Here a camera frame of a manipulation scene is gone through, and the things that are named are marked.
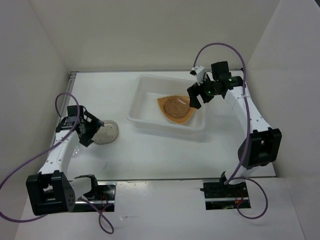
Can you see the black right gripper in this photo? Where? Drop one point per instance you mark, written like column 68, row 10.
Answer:
column 194, row 91

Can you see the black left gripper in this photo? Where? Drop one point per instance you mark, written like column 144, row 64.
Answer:
column 95, row 124

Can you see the clear glass dish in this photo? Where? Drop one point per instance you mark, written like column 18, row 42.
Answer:
column 107, row 133
column 176, row 107

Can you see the orange woven triangular plate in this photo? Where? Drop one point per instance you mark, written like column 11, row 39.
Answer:
column 179, row 121

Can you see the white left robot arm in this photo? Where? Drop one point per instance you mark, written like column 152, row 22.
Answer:
column 50, row 191

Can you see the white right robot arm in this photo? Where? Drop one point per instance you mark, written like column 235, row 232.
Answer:
column 262, row 142

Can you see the translucent white plastic bin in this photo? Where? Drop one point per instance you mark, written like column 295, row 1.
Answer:
column 144, row 112

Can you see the clear plastic cup front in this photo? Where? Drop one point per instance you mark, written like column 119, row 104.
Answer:
column 75, row 151

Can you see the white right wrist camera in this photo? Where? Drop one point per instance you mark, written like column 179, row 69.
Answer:
column 199, row 72

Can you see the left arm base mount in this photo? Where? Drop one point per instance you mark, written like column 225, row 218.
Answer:
column 103, row 199

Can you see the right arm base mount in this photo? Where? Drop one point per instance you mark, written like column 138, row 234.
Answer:
column 217, row 196

